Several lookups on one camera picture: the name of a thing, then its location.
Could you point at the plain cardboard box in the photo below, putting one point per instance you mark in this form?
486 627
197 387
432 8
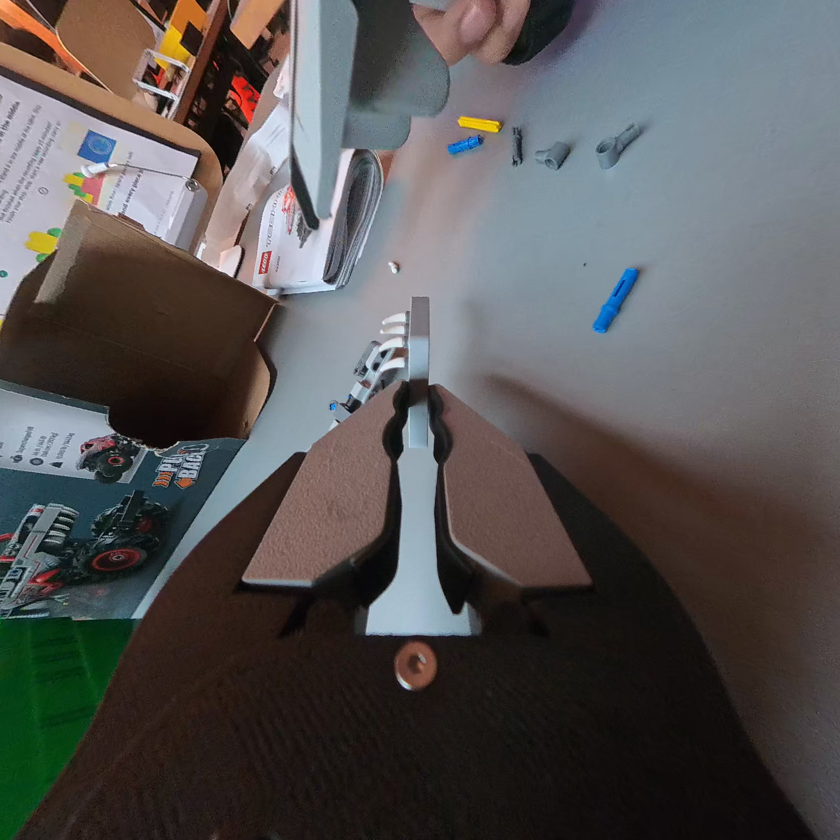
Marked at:
105 33

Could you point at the lego instruction booklet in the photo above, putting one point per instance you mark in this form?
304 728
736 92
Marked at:
289 229

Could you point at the large grey lego connector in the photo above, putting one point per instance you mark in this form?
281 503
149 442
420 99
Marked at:
613 148

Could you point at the person's right forearm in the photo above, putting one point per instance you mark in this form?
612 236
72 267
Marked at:
544 26

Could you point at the black lego pin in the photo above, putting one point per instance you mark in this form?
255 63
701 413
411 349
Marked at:
518 145

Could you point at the long blue lego pin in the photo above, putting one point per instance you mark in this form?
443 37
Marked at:
617 298

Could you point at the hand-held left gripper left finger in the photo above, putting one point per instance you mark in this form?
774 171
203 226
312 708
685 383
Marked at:
315 505

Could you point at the grey white lego assembly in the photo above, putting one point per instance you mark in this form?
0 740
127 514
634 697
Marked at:
374 367

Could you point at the printed instruction sheet stand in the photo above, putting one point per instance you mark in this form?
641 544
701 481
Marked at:
197 151

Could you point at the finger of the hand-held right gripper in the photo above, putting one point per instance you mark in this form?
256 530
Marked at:
321 98
400 65

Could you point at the short blue lego pin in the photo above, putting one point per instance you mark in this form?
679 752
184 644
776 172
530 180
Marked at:
466 144

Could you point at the person's right hand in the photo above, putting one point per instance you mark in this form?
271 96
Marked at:
479 26

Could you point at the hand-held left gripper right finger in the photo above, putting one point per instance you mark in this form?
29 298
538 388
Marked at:
512 518

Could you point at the yellow lego axle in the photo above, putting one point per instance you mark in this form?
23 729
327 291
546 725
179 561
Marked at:
479 123

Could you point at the small grey lego connector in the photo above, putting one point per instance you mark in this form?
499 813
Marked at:
553 155

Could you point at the printed cardboard lego box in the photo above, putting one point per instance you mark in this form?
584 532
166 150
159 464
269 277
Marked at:
131 341

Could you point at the printed instruction sheet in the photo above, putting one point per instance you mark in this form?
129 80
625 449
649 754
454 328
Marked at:
52 151

